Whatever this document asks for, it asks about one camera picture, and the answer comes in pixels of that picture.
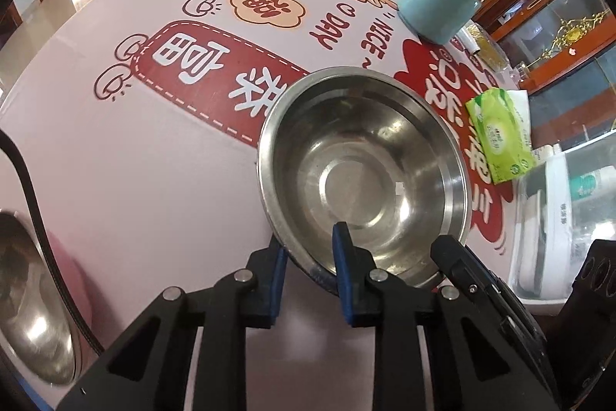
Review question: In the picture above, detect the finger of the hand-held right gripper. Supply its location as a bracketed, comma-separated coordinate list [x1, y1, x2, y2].
[430, 236, 555, 374]

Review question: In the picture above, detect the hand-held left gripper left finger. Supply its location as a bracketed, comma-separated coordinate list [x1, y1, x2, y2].
[55, 237, 290, 411]

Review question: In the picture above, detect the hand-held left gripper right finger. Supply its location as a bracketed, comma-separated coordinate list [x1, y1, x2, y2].
[332, 221, 561, 411]

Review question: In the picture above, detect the wide steel bowl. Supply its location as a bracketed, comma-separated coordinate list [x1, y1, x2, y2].
[257, 67, 472, 296]

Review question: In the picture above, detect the deep steel bowl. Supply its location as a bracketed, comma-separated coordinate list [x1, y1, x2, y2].
[0, 211, 80, 385]

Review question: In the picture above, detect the white countertop sterilizer box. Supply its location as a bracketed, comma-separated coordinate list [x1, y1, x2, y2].
[507, 146, 616, 301]

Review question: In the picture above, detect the green tissue pack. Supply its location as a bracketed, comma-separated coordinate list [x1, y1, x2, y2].
[464, 88, 537, 185]

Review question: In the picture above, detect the pink printed tablecloth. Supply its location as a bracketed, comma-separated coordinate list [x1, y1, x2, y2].
[0, 0, 530, 411]

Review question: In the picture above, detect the wooden glass display cabinet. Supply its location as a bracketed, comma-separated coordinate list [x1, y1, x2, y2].
[474, 0, 616, 152]

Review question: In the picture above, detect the glass dish with yellow contents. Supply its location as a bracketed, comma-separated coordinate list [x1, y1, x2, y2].
[462, 23, 511, 72]

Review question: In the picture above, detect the gold ornament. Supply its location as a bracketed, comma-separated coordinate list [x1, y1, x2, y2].
[529, 11, 612, 65]

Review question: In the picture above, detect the teal canister with brown lid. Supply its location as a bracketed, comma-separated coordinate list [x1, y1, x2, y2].
[397, 0, 482, 45]

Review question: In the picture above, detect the black cable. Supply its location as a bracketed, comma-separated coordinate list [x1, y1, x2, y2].
[0, 129, 104, 356]

